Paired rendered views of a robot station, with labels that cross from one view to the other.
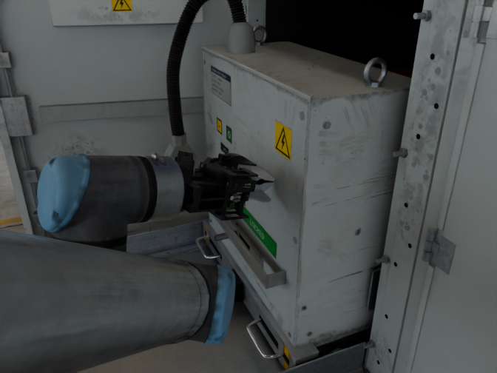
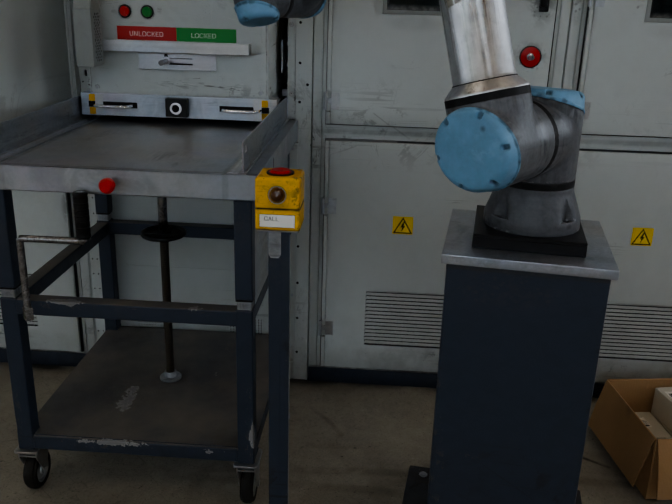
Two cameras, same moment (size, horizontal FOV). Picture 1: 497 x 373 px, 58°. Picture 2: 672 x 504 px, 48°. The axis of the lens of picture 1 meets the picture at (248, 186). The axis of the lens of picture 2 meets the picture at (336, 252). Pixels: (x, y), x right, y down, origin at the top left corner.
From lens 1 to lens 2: 1.78 m
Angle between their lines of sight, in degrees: 58
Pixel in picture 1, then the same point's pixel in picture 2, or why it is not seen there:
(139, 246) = (52, 120)
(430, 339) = (339, 43)
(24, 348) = not seen: outside the picture
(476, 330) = (363, 16)
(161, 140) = (14, 15)
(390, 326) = (304, 67)
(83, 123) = not seen: outside the picture
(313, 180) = not seen: outside the picture
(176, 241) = (68, 118)
